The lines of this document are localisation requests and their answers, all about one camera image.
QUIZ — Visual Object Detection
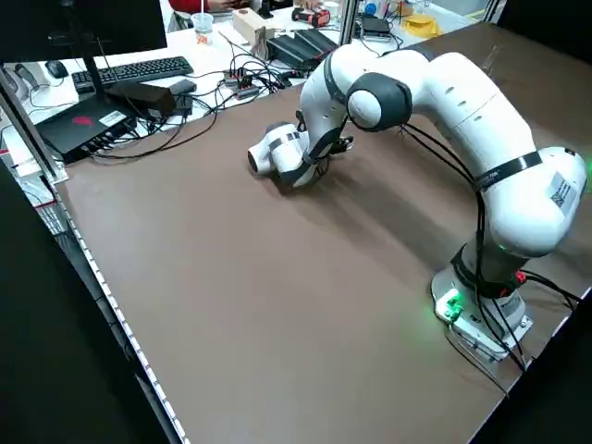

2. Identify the aluminium post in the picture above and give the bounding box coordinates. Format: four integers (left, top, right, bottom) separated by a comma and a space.
339, 0, 361, 46

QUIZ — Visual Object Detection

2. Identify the black computer mouse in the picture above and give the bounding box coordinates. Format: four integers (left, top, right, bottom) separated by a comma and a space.
44, 59, 70, 80

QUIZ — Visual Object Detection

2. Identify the cardboard box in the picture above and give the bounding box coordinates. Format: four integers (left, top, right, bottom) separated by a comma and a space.
231, 7, 278, 46

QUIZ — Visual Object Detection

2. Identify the black arm base cable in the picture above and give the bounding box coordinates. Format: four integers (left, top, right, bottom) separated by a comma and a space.
443, 270, 582, 399

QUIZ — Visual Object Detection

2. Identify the black computer box red logo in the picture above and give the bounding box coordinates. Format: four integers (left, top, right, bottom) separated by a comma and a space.
35, 98, 141, 165

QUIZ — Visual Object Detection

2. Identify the red and black tool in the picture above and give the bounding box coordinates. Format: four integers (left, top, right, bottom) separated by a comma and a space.
290, 6, 332, 27

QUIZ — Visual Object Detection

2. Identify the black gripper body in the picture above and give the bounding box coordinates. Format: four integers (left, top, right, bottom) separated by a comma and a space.
328, 135, 356, 156

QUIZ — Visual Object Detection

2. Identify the yellow bag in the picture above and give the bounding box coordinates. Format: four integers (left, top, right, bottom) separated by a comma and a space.
401, 13, 446, 38

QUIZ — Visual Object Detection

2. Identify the black monitor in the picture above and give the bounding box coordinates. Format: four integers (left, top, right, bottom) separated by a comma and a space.
0, 0, 168, 93

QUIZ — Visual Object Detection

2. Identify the person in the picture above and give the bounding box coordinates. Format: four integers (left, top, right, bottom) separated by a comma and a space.
167, 0, 253, 14

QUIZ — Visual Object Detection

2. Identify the ribbed black device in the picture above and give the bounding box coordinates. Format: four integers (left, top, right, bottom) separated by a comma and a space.
266, 28, 339, 71

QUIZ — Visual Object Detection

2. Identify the looped black cable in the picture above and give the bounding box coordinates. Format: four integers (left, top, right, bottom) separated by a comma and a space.
90, 99, 219, 162

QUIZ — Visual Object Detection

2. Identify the clear plastic cup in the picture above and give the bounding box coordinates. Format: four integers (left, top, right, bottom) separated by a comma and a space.
191, 12, 216, 47

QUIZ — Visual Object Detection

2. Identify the dark brown box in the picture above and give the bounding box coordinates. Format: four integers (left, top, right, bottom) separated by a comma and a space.
106, 80, 178, 120

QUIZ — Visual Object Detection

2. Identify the small black box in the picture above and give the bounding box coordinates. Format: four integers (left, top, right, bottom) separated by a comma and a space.
360, 16, 395, 42

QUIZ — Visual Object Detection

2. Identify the aluminium frame rail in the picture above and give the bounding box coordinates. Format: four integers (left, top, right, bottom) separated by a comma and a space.
0, 68, 69, 184

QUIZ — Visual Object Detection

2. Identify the grey multi-port hub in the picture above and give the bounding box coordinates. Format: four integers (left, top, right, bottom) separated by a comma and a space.
223, 68, 261, 99

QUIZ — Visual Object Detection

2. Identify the black keyboard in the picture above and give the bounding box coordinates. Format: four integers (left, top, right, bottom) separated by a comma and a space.
70, 55, 196, 94

